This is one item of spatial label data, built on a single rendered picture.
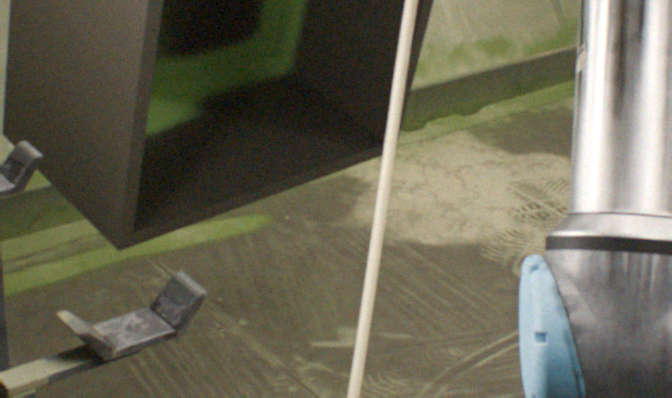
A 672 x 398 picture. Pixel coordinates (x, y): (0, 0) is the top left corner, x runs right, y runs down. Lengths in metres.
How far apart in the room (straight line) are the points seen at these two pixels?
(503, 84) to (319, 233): 0.90
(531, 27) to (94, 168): 1.94
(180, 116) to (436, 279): 0.74
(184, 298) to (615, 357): 0.55
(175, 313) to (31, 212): 2.23
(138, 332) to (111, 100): 1.27
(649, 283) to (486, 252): 1.80
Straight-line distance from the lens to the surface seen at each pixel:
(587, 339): 1.20
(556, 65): 3.84
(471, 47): 3.63
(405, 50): 1.79
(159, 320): 0.74
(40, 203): 2.97
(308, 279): 2.84
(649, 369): 1.21
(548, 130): 3.62
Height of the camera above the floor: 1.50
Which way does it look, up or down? 26 degrees down
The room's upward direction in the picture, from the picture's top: 3 degrees clockwise
